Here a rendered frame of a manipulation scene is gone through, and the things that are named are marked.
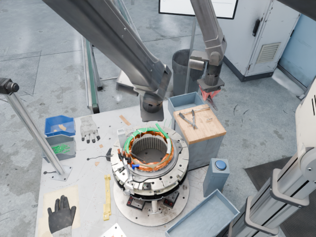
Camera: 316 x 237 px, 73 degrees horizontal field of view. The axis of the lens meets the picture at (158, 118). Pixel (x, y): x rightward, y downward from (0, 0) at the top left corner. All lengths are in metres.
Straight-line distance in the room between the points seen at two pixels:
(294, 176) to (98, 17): 0.65
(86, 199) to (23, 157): 1.47
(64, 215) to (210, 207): 0.67
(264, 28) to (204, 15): 2.16
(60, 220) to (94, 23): 1.00
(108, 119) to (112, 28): 1.20
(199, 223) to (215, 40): 0.64
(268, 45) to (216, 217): 2.49
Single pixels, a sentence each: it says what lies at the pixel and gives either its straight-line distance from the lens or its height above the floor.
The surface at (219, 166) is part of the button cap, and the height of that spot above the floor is 1.04.
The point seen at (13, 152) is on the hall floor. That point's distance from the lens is 2.66.
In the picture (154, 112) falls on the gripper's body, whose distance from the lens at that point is 0.62.
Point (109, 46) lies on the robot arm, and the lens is 0.33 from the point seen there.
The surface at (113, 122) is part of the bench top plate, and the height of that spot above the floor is 0.78.
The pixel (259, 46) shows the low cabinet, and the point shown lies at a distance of 3.01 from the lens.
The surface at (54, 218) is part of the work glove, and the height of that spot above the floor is 0.80.
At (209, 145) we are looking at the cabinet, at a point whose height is 0.98.
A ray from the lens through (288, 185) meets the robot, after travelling 0.78.
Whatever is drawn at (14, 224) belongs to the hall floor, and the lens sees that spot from 2.24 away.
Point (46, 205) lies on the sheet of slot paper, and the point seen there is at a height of 0.78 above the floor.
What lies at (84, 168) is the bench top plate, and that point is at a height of 0.78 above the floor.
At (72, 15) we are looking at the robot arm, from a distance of 0.30.
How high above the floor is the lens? 1.84
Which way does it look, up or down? 47 degrees down
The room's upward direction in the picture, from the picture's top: straight up
